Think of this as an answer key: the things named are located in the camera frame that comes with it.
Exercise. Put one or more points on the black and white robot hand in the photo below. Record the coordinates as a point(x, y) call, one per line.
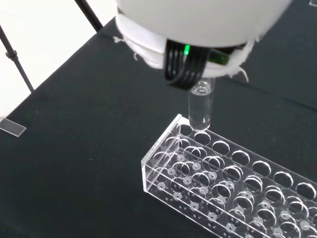
point(188, 22)

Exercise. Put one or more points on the clear acrylic test tube rack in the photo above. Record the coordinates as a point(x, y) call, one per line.
point(224, 173)

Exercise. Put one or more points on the black tripod leg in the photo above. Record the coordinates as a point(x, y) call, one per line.
point(17, 62)
point(89, 15)

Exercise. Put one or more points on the black bench cloth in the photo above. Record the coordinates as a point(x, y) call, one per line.
point(86, 129)

